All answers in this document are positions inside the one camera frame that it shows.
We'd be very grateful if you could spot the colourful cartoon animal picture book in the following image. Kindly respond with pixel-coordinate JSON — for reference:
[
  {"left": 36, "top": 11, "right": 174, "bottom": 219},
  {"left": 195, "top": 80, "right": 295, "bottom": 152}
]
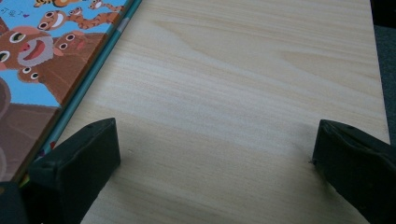
[{"left": 0, "top": 0, "right": 143, "bottom": 185}]

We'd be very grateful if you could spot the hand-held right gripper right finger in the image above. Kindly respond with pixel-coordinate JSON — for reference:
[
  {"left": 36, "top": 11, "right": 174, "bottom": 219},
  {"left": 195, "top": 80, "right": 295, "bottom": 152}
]
[{"left": 312, "top": 119, "right": 396, "bottom": 224}]

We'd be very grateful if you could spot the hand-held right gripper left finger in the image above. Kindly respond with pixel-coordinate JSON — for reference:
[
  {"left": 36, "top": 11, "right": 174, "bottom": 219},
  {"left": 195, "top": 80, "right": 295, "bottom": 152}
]
[{"left": 21, "top": 117, "right": 121, "bottom": 224}]

